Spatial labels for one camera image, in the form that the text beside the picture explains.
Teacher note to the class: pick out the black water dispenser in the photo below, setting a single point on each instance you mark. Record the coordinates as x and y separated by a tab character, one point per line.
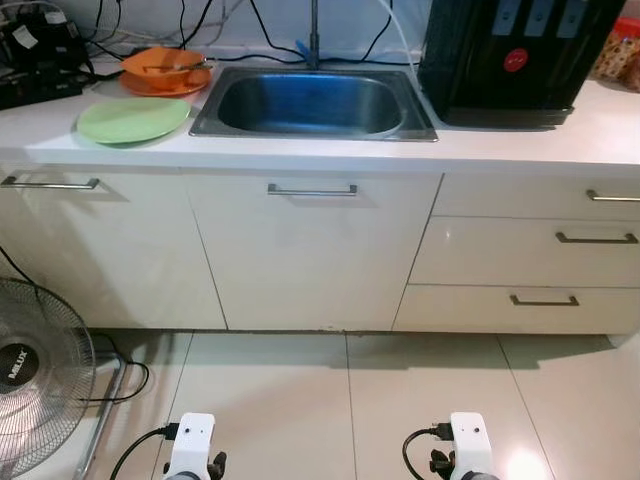
520	60

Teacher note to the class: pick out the green plate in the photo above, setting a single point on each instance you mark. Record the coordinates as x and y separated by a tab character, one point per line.
133	120

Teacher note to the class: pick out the tall red lid jar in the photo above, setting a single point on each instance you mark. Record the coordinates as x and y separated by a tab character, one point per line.
620	55

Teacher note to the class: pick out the orange plate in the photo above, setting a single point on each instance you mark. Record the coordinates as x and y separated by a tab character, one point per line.
165	88

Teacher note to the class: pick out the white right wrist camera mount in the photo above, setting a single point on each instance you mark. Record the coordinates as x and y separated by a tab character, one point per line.
472	440

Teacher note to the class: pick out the metal sink faucet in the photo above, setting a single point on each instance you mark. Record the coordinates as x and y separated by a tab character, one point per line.
313	35

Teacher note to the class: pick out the silver metal utensil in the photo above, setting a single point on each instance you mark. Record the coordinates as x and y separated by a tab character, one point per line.
190	66

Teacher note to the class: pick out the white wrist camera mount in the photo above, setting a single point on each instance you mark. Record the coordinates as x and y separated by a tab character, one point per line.
190	440
472	440

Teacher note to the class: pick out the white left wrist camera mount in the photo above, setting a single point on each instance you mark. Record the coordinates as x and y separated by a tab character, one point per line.
190	440

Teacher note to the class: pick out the black power adapter box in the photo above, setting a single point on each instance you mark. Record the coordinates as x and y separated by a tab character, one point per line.
30	50

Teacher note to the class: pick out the stainless steel sink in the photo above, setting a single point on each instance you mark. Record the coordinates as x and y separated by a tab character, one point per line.
310	105

